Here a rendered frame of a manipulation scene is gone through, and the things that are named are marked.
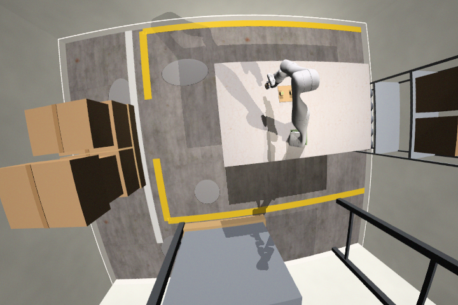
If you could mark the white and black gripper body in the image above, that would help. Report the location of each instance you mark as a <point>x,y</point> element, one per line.
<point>273,80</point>

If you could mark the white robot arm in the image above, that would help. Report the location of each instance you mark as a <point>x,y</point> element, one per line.
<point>301,81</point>

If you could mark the tan square mat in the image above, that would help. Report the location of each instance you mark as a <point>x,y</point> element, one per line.
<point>286,97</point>

